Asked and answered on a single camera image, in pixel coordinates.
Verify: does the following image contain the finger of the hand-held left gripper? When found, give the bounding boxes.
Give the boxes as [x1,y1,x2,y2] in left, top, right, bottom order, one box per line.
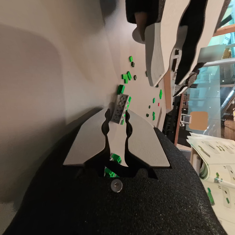
[174,0,231,85]
[145,0,192,87]

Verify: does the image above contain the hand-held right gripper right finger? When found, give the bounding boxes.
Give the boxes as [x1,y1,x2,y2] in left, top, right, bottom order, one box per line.
[124,109,170,173]

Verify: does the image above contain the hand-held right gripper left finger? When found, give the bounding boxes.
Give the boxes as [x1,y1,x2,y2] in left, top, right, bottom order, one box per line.
[63,108,111,177]

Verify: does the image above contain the green and grey brick assembly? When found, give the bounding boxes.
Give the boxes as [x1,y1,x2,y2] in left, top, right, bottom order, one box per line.
[110,84,132,125]

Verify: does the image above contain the grey desk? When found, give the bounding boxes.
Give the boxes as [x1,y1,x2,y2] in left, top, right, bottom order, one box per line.
[0,0,174,208]

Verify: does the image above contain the person's left hand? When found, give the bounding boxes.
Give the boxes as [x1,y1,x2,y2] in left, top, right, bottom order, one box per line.
[135,12,148,42]

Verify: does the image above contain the green u-shaped brick assembly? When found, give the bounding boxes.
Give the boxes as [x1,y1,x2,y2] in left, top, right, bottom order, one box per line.
[104,153,122,178]

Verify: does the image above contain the tan wooden chair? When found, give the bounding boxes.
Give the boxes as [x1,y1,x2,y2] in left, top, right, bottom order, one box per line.
[189,111,209,131]

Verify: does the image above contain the black and white spare gripper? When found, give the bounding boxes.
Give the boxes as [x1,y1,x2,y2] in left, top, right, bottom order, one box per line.
[173,72,200,97]

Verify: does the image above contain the scattered small green bricks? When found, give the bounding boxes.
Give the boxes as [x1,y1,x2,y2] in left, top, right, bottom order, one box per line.
[121,56,159,121]

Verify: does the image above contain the brick instruction booklet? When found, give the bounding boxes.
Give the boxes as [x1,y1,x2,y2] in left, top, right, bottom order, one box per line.
[186,132,235,232]

